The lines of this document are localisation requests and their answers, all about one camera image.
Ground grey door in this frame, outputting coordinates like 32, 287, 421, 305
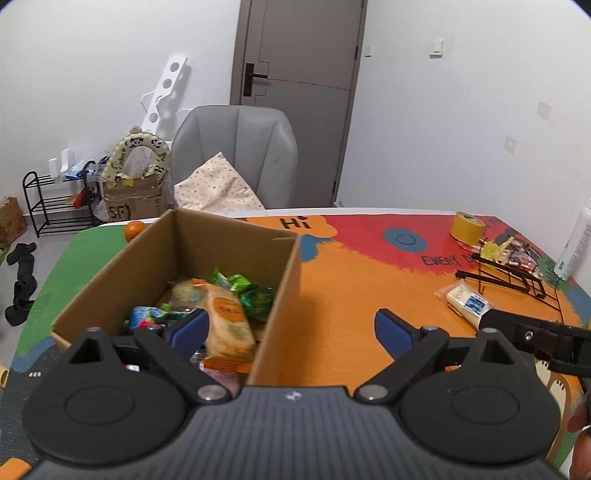
229, 0, 368, 208

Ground clear bag of small items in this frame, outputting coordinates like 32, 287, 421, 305
505, 237, 539, 273

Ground purple mochi packet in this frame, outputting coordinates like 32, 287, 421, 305
203, 367, 243, 398

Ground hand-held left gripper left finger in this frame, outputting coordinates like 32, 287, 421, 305
64, 308, 232, 407

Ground orange chair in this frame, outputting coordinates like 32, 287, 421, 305
0, 459, 31, 480

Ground clear blue-label cake packet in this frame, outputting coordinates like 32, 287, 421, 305
434, 281, 497, 330

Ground black shoe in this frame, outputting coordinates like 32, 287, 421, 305
6, 242, 38, 266
4, 264, 38, 327

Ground dotted cream pillow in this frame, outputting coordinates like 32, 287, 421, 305
174, 151, 265, 210

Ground black door handle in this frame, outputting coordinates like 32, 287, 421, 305
243, 63, 269, 97

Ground small printed cardboard box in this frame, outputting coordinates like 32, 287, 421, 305
0, 196, 26, 245

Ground black wire rack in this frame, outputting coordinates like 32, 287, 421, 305
455, 240, 566, 324

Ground green snack packet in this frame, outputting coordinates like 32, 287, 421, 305
210, 268, 254, 294

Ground blue-green candy packet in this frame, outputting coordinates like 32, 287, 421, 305
127, 305, 171, 330

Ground black shoe rack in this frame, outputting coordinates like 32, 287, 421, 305
23, 159, 100, 238

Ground panda print inflatable ring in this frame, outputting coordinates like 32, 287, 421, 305
102, 126, 171, 185

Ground orange biscuit packet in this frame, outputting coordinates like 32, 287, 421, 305
201, 284, 257, 374

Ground grey chair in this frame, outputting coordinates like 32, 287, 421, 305
171, 105, 298, 210

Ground white spray bottle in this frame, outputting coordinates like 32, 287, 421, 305
553, 198, 591, 280

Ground white perforated board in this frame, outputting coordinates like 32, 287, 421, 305
141, 54, 191, 139

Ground yellow tape roll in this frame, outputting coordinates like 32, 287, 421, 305
450, 211, 486, 245

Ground yellow plastic wrapper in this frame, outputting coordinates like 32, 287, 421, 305
480, 235, 513, 261

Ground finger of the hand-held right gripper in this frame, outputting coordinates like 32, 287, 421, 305
547, 357, 591, 378
478, 308, 591, 359

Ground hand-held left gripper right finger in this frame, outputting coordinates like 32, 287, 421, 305
353, 308, 526, 407

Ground blue packets on rack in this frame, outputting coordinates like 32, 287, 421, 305
65, 159, 100, 181

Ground taped cardboard box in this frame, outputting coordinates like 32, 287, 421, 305
102, 173, 168, 222

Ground person's right hand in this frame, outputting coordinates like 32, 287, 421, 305
568, 398, 591, 480

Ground green cracker packet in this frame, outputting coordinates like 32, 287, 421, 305
167, 278, 276, 323

